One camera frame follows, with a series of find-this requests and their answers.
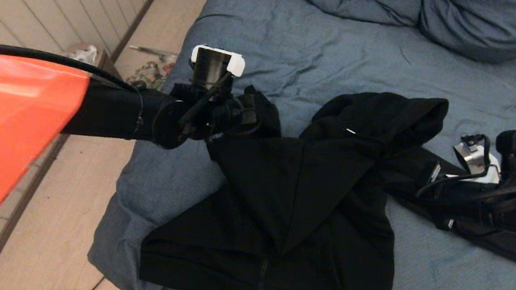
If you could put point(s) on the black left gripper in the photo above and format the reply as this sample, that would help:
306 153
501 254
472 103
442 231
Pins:
244 116

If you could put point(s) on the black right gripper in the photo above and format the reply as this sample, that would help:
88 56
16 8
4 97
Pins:
438 179

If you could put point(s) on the black garment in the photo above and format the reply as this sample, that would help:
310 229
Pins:
291 193

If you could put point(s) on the colourful rag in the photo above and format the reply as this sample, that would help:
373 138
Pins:
148 75

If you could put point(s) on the thin stick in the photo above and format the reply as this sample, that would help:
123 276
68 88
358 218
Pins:
151 49

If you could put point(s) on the blue bed sheet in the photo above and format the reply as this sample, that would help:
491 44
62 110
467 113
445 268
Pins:
348 52

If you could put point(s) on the brown trash bin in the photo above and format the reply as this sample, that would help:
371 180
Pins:
105 62

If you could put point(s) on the blue pillow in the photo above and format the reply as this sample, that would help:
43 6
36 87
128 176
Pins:
489 25

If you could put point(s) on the clear plastic bin bag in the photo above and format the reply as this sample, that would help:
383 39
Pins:
84 52

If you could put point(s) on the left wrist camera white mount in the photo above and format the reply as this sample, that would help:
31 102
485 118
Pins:
211 68

